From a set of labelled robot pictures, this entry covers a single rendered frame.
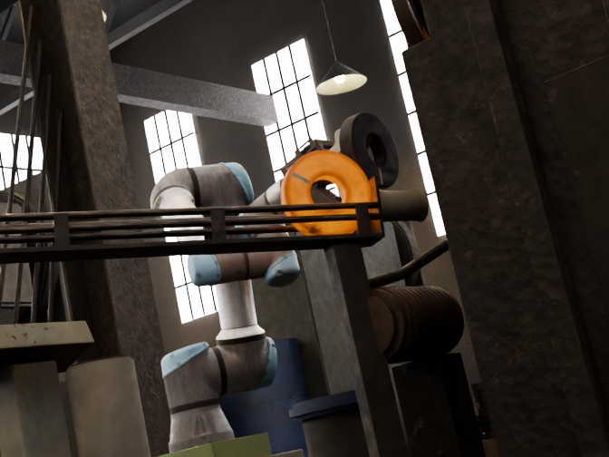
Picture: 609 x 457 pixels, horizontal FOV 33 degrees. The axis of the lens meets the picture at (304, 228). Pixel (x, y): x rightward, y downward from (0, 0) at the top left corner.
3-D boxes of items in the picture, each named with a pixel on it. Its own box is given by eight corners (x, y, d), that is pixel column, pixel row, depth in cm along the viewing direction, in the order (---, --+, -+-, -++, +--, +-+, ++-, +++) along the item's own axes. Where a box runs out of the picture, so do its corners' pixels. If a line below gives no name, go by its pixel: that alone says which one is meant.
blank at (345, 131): (393, 120, 210) (380, 125, 211) (346, 102, 198) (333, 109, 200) (405, 193, 205) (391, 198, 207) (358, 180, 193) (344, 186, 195)
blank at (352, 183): (352, 252, 175) (346, 257, 178) (385, 175, 180) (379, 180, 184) (270, 210, 173) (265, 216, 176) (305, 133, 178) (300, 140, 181)
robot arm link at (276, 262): (246, 295, 212) (232, 249, 217) (298, 286, 216) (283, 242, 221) (255, 275, 206) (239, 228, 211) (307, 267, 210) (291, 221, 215)
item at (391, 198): (430, 217, 179) (426, 183, 181) (381, 218, 177) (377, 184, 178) (418, 226, 185) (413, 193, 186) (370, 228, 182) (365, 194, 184)
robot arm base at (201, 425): (156, 457, 236) (148, 413, 238) (199, 449, 249) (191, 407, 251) (206, 444, 228) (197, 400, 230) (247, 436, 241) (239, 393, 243)
